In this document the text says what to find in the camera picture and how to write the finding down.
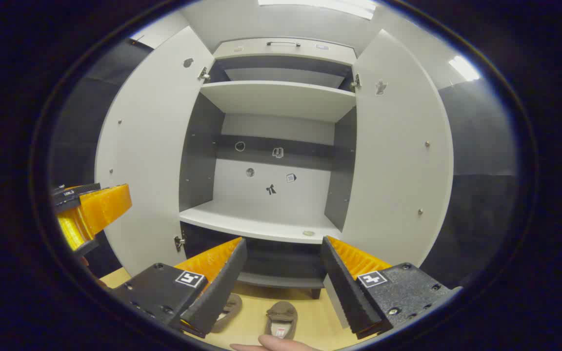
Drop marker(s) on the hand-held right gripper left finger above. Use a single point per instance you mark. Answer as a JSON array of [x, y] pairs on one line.
[[222, 287]]

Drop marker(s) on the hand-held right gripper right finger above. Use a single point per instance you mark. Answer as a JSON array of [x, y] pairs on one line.
[[347, 292]]

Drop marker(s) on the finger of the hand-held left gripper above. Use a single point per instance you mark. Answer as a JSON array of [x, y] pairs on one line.
[[73, 192], [86, 246]]

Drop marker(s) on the brown felt shoe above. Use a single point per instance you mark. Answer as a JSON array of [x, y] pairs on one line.
[[230, 309], [281, 312]]

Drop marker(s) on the grey white shoe cabinet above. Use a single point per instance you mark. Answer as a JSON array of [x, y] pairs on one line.
[[261, 219]]

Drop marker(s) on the white shoe cabinet door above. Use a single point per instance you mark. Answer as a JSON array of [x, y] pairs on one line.
[[393, 170], [149, 146]]

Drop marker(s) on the metal door hinge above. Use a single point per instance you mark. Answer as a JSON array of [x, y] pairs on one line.
[[204, 74], [356, 80], [179, 242]]

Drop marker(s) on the black backdrop cloth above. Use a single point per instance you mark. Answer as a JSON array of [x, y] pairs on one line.
[[86, 122], [481, 195]]

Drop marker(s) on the ceiling light panel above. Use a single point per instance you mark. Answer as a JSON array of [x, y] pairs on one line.
[[320, 6], [464, 68]]

